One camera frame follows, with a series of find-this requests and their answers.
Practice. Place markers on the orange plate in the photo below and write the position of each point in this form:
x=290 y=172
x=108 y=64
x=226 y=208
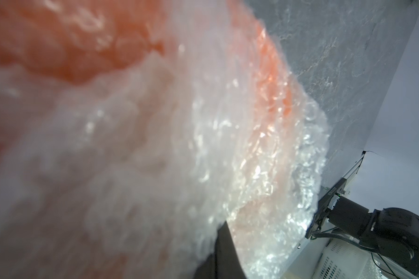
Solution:
x=75 y=41

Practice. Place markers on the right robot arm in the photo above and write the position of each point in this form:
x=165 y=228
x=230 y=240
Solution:
x=392 y=232

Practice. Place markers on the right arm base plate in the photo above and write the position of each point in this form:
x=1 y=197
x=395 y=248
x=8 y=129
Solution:
x=323 y=205

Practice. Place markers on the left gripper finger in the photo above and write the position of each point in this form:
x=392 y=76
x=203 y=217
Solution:
x=223 y=263

